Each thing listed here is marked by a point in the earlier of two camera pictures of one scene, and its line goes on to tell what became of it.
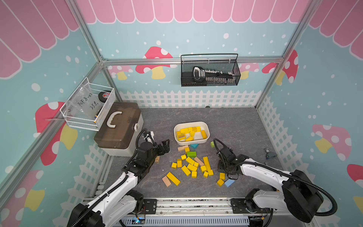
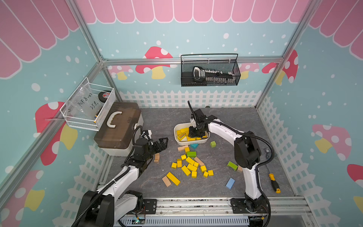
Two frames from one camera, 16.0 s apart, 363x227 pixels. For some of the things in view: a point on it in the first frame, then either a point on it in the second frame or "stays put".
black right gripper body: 223,167 to 195,132
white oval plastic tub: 191,133 stays put
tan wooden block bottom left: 166,181 stays put
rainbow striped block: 181,136 stays put
